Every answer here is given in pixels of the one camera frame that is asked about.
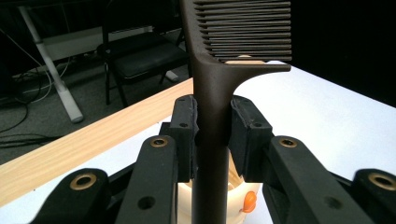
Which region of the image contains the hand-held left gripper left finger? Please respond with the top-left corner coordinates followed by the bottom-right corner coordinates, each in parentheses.
top-left (115, 94), bottom-right (200, 224)

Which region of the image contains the black comb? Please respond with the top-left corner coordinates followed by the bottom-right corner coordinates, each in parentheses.
top-left (178, 0), bottom-right (293, 224)

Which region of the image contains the cream ribbed cup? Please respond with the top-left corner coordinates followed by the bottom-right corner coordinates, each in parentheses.
top-left (177, 151), bottom-right (263, 224)

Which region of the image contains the floor cables bundle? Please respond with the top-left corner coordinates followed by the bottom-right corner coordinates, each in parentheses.
top-left (0, 27), bottom-right (74, 148)

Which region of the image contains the black folding chair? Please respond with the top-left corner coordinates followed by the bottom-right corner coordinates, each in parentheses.
top-left (95, 17), bottom-right (193, 109)

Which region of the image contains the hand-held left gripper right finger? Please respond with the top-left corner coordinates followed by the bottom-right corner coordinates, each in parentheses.
top-left (229, 94), bottom-right (372, 224)

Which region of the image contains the desk with white leg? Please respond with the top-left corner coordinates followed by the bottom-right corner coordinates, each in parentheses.
top-left (17, 5), bottom-right (154, 124)

